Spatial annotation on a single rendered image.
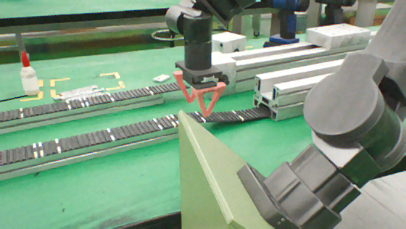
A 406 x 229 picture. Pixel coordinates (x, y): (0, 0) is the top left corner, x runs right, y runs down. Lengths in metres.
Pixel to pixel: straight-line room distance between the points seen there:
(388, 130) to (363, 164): 0.04
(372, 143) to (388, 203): 1.26
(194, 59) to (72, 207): 0.35
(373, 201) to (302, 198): 1.27
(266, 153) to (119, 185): 0.29
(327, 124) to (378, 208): 1.25
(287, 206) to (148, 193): 0.31
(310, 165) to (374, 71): 0.11
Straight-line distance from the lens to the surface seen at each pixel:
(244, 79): 1.04
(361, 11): 3.36
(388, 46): 0.46
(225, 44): 1.18
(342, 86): 0.41
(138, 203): 0.63
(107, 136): 0.76
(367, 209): 1.60
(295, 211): 0.39
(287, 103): 0.88
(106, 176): 0.70
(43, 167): 0.75
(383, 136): 0.42
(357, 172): 0.41
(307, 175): 0.40
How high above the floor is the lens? 1.18
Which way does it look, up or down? 27 degrees down
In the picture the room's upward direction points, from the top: straight up
